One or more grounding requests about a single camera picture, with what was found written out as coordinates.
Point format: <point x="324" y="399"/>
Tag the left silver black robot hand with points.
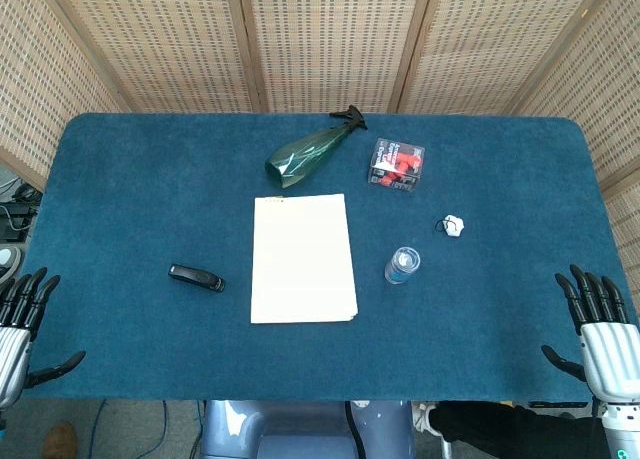
<point x="14" y="344"/>

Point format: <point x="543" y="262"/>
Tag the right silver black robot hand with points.
<point x="612" y="354"/>

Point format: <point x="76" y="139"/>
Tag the black stapler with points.
<point x="196" y="277"/>

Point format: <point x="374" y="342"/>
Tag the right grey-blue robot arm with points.
<point x="622" y="431"/>

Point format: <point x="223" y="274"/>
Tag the grey white sneaker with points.
<point x="9" y="259"/>

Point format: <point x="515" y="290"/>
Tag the brown shoe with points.
<point x="60" y="440"/>

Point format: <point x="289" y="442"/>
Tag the black cloth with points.
<point x="510" y="431"/>

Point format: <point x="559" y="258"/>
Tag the blue table cloth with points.
<point x="450" y="304"/>

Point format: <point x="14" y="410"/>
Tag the white plastic part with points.
<point x="421" y="416"/>

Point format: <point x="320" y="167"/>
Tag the woven bamboo screen panel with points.
<point x="35" y="89"/>
<point x="160" y="44"/>
<point x="595" y="104"/>
<point x="332" y="44"/>
<point x="475" y="44"/>

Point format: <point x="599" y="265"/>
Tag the clear box with red pieces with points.
<point x="396" y="166"/>

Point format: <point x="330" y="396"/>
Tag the grey-blue robot torso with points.
<point x="300" y="431"/>

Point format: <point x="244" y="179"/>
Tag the cream paper stack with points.
<point x="302" y="259"/>

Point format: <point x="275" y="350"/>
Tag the green spray bottle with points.
<point x="302" y="155"/>

